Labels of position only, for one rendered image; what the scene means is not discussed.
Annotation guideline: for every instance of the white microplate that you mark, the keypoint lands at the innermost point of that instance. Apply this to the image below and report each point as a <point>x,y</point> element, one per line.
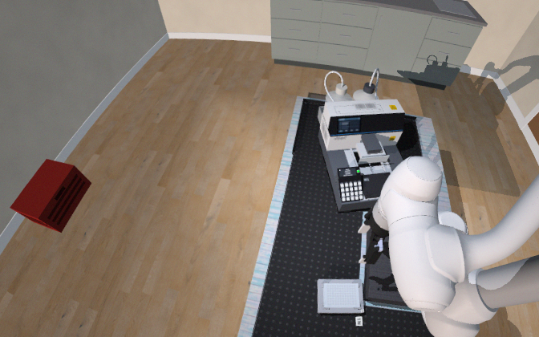
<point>340,295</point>

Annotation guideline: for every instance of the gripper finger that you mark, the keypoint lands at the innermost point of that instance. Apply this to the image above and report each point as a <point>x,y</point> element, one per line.
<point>373,255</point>
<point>365,226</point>

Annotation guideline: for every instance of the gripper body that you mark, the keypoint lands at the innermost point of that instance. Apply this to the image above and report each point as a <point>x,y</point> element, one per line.
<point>379,232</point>

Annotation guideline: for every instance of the white bottle with dark grey cap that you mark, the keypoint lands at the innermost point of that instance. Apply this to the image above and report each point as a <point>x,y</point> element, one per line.
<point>365,93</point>

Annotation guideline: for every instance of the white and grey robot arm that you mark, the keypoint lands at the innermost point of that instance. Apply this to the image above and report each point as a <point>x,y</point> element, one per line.
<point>436,265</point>

